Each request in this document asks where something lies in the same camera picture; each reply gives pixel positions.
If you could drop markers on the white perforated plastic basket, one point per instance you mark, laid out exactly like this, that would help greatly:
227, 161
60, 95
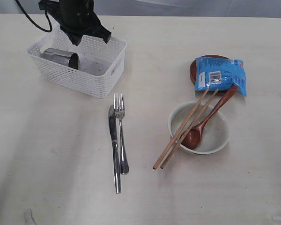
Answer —
101, 64

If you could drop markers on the white ceramic bowl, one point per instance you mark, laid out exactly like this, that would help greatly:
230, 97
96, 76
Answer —
216, 133

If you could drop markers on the brown wooden spoon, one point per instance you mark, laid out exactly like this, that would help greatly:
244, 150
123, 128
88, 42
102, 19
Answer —
194, 136

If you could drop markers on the silver fork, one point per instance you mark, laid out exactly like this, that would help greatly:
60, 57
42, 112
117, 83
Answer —
119, 110

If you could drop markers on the blue snack bag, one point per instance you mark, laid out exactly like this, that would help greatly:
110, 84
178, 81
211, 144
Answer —
215, 73

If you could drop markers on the grey curtain backdrop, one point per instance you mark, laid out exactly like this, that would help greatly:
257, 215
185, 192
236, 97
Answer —
204, 8

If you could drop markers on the silver table knife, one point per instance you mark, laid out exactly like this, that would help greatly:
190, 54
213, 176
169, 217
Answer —
114, 141

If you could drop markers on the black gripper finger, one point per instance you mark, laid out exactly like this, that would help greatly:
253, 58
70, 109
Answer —
75, 36
101, 32

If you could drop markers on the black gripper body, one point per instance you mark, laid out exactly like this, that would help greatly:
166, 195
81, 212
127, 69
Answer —
75, 16

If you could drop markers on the steel cup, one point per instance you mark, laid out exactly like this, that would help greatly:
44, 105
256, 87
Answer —
66, 58

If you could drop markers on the brown wooden chopstick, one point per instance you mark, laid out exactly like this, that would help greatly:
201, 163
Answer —
174, 138
190, 127

